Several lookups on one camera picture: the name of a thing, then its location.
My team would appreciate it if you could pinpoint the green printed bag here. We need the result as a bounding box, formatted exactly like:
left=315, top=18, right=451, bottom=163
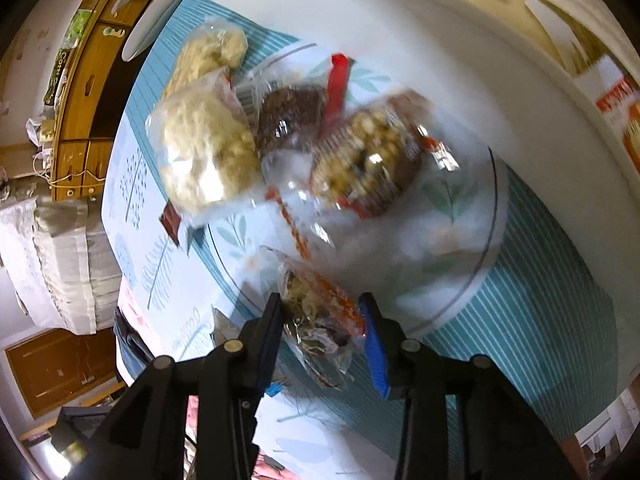
left=42, top=10, right=96, bottom=106

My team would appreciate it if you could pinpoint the white leaf-print plate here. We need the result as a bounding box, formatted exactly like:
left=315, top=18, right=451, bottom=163
left=207, top=42, right=511, bottom=341

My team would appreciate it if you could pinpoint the dark chocolate crisp packet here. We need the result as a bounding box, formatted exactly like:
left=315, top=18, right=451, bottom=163
left=250, top=77, right=331, bottom=161

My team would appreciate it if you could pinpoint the wooden door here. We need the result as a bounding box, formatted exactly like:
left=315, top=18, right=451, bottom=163
left=5, top=327, right=126, bottom=418

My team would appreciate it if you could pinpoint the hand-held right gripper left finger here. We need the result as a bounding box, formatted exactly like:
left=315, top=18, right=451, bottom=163
left=95, top=291, right=286, bottom=480

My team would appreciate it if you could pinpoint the white plastic basket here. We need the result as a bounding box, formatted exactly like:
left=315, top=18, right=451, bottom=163
left=162, top=0, right=640, bottom=181

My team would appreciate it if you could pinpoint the beige rice crisp packet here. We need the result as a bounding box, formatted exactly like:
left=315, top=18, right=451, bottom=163
left=146, top=72, right=263, bottom=223
left=167, top=17, right=249, bottom=98

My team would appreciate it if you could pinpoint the dark brown snack packet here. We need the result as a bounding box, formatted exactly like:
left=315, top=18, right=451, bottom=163
left=159, top=205, right=193, bottom=248

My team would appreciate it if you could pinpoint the wooden drawer cabinet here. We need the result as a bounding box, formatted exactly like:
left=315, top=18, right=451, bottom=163
left=0, top=0, right=171, bottom=206

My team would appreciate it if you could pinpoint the white bed valance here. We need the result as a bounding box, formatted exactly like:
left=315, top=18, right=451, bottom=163
left=0, top=195, right=123, bottom=336

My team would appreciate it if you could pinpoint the white cord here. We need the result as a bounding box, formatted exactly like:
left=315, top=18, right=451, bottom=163
left=32, top=155, right=108, bottom=196

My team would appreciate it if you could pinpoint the white orange snack packet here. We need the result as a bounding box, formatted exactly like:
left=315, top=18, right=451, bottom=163
left=572, top=55, right=640, bottom=171

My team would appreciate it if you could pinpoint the large nut brittle packet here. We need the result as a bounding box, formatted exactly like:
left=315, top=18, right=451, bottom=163
left=280, top=90, right=461, bottom=221

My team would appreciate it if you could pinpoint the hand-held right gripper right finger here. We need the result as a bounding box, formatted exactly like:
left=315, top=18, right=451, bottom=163
left=357, top=292, right=581, bottom=480

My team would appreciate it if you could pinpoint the small nut brittle packet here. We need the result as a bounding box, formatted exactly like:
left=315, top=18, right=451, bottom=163
left=267, top=247, right=368, bottom=391

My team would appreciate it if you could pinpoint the red snack wrapper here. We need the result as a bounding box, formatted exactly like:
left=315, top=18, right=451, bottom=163
left=320, top=52, right=353, bottom=136

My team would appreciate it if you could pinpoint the dark blue cloth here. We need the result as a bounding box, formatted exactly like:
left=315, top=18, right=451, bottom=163
left=112, top=305, right=156, bottom=386

